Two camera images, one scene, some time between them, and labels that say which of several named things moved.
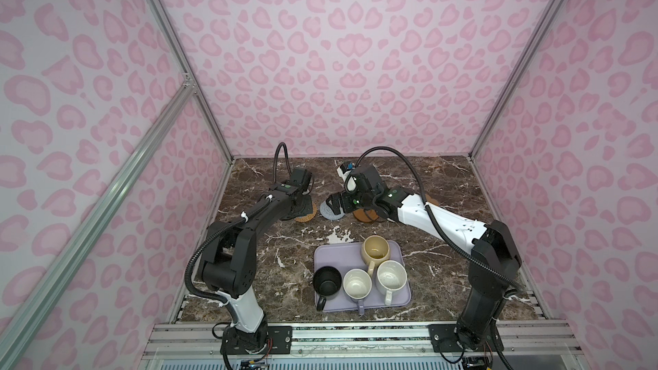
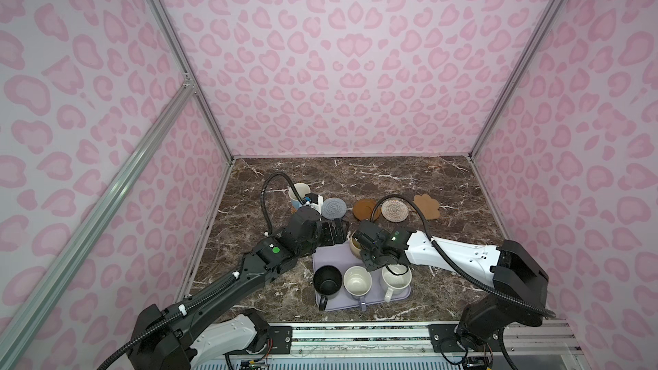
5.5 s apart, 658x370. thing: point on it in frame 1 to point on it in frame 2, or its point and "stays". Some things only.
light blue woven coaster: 328,213 stays
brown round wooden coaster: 360,215 stays
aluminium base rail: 196,345 stays
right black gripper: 336,201 to 368,265
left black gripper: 308,207 to 331,238
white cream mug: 391,276 stays
